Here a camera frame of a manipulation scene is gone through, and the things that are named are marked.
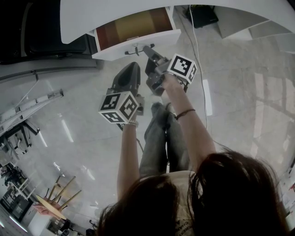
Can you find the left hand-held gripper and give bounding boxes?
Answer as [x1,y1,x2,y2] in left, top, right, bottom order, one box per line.
[98,61,145,125]

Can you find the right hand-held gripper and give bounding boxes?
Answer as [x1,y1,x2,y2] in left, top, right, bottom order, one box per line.
[142,45,198,95]

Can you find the white desk drawer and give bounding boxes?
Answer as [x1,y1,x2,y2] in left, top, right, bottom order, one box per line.
[91,6,182,62]

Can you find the person's right forearm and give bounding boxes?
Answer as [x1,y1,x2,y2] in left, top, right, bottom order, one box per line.
[161,96,217,172]

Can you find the person's left forearm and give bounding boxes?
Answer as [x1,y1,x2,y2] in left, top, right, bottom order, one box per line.
[117,125,141,205]

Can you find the white desk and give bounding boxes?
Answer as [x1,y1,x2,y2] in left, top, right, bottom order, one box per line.
[59,0,295,56]

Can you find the person's right hand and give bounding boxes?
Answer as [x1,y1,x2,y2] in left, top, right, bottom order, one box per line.
[160,73,185,99]

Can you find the black router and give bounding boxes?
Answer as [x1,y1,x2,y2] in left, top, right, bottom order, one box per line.
[191,5,219,29]

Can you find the black wrist band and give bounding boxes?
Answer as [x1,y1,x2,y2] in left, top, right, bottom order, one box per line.
[174,109,196,120]

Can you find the grey trousers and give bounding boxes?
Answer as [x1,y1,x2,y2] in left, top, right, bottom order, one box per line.
[139,102,191,179]

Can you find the white metal shelf rack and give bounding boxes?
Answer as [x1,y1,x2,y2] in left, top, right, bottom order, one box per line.
[0,88,65,138]

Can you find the cream printed shirt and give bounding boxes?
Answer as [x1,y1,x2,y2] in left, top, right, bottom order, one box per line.
[161,170,208,236]

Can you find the wooden stool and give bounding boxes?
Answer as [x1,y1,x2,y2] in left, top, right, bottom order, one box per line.
[35,176,83,220]

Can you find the red plastic stool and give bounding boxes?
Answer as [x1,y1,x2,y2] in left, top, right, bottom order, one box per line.
[32,204,50,215]

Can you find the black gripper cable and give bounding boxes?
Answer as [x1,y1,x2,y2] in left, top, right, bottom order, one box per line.
[116,123,145,153]

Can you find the black frame table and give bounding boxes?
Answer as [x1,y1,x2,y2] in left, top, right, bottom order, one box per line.
[0,119,40,159]

